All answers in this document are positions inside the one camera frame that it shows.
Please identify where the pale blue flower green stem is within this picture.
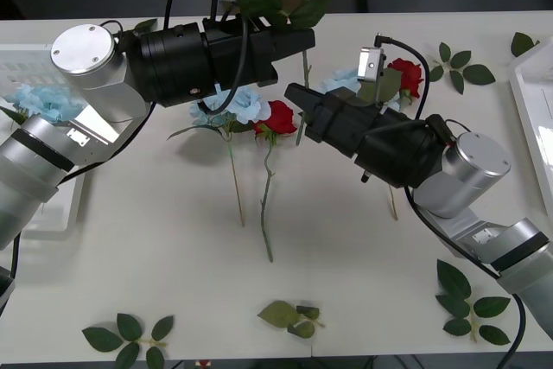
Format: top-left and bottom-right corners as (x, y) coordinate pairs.
(167, 85), (272, 228)
(317, 66), (404, 222)
(0, 85), (86, 128)

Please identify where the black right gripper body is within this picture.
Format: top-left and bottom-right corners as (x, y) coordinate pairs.
(303, 87), (383, 159)

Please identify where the red rose with green stem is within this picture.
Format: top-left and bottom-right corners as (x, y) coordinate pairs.
(252, 99), (299, 264)
(386, 57), (424, 113)

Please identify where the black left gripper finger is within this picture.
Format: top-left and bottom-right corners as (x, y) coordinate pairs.
(275, 30), (317, 66)
(257, 26), (315, 35)

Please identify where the pale grey right wrist camera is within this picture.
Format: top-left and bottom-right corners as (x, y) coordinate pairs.
(356, 45), (388, 106)

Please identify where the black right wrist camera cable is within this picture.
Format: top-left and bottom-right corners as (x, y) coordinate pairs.
(373, 33), (433, 124)

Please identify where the black left gripper cable loop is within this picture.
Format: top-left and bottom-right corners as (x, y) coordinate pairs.
(194, 14), (251, 116)

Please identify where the pale green leaf twig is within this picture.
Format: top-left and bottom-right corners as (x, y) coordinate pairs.
(257, 299), (326, 339)

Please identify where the shallow white box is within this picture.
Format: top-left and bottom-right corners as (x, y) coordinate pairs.
(0, 43), (94, 243)
(508, 35), (553, 219)

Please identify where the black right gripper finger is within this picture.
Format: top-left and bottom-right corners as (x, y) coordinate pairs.
(283, 89), (324, 124)
(284, 82), (326, 103)

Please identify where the single loose green leaf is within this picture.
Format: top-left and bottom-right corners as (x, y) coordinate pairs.
(511, 31), (541, 58)

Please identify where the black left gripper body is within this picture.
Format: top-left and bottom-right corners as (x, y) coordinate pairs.
(201, 17), (280, 89)

